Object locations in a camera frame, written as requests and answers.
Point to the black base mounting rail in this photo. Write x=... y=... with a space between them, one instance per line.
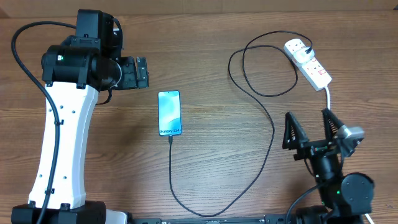
x=267 y=219

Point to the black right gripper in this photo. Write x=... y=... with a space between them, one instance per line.
x=298 y=137

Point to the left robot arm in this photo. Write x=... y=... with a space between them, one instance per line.
x=75 y=72

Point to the blue Galaxy smartphone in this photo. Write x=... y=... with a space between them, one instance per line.
x=169 y=111

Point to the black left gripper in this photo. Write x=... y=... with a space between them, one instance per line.
x=128 y=63

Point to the white charger plug adapter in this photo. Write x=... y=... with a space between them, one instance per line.
x=304 y=55

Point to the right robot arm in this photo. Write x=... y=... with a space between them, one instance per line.
x=336 y=197

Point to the white power strip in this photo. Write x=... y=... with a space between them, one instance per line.
x=313 y=71

